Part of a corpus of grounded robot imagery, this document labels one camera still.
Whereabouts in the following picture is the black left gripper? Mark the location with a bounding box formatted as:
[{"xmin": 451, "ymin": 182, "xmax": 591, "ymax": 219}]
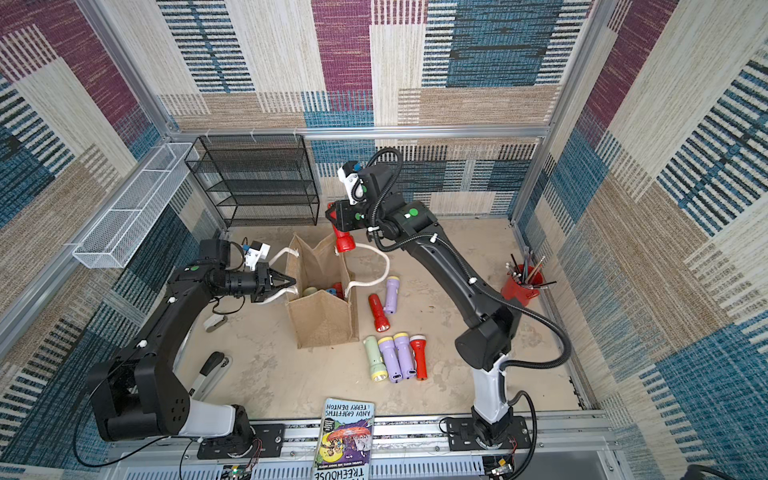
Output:
[{"xmin": 220, "ymin": 264, "xmax": 297, "ymax": 303}]

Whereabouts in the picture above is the brown jute tote bag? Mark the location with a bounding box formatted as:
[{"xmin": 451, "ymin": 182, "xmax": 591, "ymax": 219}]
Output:
[{"xmin": 270, "ymin": 234, "xmax": 391, "ymax": 349}]

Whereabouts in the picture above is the purple flashlight row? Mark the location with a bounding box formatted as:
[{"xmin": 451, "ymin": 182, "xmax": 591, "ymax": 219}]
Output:
[{"xmin": 384, "ymin": 276, "xmax": 400, "ymax": 315}]

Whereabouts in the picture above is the red flashlight row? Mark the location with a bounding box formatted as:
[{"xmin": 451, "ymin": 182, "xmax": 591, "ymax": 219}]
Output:
[{"xmin": 410, "ymin": 335, "xmax": 428, "ymax": 381}]

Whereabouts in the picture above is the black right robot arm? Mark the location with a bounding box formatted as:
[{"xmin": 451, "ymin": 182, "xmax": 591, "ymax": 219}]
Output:
[{"xmin": 326, "ymin": 161, "xmax": 521, "ymax": 447}]

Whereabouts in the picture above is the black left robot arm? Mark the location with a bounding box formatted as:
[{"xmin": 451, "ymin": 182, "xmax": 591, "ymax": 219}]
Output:
[{"xmin": 86, "ymin": 239, "xmax": 297, "ymax": 457}]

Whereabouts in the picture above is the black white stapler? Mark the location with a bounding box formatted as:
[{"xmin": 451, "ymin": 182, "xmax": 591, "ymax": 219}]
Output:
[{"xmin": 189, "ymin": 351, "xmax": 232, "ymax": 401}]

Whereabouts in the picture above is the purple flashlight lower left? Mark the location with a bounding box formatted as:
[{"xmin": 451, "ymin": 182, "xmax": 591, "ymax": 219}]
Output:
[{"xmin": 378, "ymin": 336, "xmax": 403, "ymax": 383}]

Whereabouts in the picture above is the purple flashlight lower right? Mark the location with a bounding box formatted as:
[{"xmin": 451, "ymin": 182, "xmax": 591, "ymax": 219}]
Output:
[{"xmin": 393, "ymin": 332, "xmax": 417, "ymax": 379}]

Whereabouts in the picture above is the colourful treehouse book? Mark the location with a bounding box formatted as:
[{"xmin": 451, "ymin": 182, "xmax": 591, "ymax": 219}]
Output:
[{"xmin": 311, "ymin": 398, "xmax": 375, "ymax": 480}]

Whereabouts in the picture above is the red pen cup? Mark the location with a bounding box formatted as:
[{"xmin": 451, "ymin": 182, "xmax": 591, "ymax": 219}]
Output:
[{"xmin": 501, "ymin": 248, "xmax": 557, "ymax": 307}]

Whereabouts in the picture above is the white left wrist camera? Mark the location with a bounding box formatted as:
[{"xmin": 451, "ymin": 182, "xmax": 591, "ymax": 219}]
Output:
[{"xmin": 242, "ymin": 241, "xmax": 270, "ymax": 271}]

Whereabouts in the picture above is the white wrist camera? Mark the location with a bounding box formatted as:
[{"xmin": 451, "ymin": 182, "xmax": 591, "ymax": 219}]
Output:
[
  {"xmin": 242, "ymin": 241, "xmax": 270, "ymax": 271},
  {"xmin": 337, "ymin": 161, "xmax": 365, "ymax": 205}
]

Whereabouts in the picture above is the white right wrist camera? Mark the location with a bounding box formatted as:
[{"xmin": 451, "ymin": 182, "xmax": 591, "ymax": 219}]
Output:
[{"xmin": 337, "ymin": 161, "xmax": 365, "ymax": 205}]

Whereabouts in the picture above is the black wire shelf rack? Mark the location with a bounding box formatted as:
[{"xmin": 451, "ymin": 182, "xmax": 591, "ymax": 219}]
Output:
[{"xmin": 184, "ymin": 134, "xmax": 320, "ymax": 228}]

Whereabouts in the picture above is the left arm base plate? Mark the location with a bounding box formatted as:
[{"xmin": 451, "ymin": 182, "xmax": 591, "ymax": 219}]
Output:
[{"xmin": 196, "ymin": 423, "xmax": 286, "ymax": 460}]

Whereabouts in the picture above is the white mesh wall basket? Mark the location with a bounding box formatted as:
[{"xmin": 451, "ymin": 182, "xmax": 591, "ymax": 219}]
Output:
[{"xmin": 73, "ymin": 143, "xmax": 192, "ymax": 269}]

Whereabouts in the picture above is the black corrugated cable hose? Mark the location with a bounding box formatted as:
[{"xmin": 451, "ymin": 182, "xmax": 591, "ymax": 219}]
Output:
[{"xmin": 364, "ymin": 147, "xmax": 572, "ymax": 480}]

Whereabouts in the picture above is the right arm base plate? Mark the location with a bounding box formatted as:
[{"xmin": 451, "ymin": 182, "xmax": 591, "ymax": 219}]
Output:
[{"xmin": 438, "ymin": 415, "xmax": 532, "ymax": 451}]

